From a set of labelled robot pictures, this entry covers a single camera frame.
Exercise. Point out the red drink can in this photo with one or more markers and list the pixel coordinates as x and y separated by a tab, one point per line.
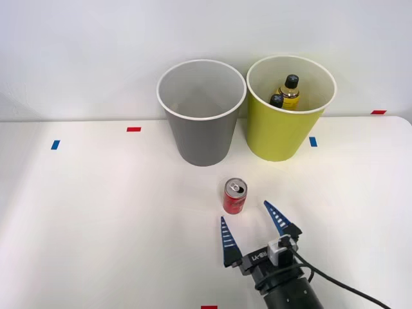
234	202

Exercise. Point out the yellow-green plastic waste bin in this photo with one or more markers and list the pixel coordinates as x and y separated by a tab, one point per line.
277	135

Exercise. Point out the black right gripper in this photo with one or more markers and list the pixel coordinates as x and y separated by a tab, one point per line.
257	262

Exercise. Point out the grey plastic waste bin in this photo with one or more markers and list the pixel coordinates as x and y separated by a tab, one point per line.
202	141

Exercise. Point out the yellow bottle with black cap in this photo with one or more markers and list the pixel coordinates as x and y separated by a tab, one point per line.
277	100
289	95

